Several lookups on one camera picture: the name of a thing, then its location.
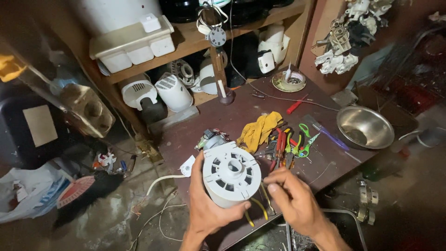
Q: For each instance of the white mixer motor housing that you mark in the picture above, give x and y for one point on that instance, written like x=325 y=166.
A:
x=231 y=174

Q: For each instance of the wooden shelf with appliance parts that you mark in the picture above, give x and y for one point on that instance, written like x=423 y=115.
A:
x=181 y=45

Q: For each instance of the black appliance with cardboard patch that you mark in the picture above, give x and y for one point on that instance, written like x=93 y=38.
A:
x=21 y=129

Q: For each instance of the round tin with white tube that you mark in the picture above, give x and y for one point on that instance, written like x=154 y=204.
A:
x=289 y=82

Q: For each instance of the heap of white plastic parts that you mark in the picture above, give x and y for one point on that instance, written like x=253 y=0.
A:
x=348 y=38

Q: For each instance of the person's right hand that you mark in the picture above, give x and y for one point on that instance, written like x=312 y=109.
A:
x=299 y=205

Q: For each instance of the red screwdriver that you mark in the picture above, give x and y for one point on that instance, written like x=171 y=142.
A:
x=296 y=104

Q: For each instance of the heap of small scraps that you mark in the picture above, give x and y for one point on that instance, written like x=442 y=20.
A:
x=111 y=162

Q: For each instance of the red round grille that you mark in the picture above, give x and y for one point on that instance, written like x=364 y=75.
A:
x=75 y=191

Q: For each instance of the metal frame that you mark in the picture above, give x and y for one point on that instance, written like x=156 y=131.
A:
x=355 y=223

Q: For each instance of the metal motor part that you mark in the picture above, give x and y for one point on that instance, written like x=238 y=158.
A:
x=367 y=202

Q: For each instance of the white candle in glass cup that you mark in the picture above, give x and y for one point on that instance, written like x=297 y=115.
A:
x=224 y=94

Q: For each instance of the yellow rag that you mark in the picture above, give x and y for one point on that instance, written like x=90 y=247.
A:
x=10 y=68

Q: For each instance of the yellow cloth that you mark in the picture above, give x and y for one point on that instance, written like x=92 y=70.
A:
x=259 y=130

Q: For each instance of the white plastic bag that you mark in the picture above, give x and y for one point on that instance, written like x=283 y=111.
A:
x=28 y=193

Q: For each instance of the steel bowl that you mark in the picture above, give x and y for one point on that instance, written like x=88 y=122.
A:
x=364 y=127

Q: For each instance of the person's left hand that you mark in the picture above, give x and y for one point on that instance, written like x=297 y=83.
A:
x=204 y=209

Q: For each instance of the grey bucket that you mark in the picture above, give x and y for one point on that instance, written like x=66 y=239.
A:
x=428 y=134

